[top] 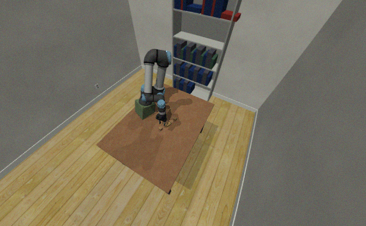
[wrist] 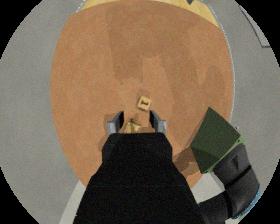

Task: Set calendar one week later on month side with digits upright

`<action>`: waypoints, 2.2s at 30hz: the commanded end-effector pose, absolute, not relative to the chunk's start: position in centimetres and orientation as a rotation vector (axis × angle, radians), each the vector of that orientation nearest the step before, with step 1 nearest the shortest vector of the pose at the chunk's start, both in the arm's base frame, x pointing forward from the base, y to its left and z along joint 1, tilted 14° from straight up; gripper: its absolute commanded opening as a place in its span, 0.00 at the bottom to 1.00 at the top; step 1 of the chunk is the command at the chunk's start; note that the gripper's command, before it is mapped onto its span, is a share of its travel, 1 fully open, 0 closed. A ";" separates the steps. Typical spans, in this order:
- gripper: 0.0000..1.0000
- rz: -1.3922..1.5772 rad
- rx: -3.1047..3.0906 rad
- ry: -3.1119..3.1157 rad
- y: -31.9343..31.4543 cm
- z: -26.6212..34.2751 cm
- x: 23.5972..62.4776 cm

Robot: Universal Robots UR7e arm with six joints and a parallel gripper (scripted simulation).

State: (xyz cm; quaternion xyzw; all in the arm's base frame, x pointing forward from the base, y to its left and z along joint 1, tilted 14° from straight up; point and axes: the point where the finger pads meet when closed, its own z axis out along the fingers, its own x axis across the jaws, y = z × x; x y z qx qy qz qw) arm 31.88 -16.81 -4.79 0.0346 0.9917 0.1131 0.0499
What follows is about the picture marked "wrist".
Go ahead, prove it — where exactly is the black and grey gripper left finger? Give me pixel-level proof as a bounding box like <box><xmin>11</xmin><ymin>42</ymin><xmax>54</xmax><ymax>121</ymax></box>
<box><xmin>106</xmin><ymin>111</ymin><xmax>124</xmax><ymax>137</ymax></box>

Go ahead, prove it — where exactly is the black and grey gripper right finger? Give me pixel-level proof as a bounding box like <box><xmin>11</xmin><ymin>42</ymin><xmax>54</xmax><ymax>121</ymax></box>
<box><xmin>149</xmin><ymin>110</ymin><xmax>167</xmax><ymax>135</ymax></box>

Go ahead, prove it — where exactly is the tan open-top tray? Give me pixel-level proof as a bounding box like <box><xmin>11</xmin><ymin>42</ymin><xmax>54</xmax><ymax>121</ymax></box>
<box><xmin>124</xmin><ymin>121</ymin><xmax>142</xmax><ymax>133</ymax></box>

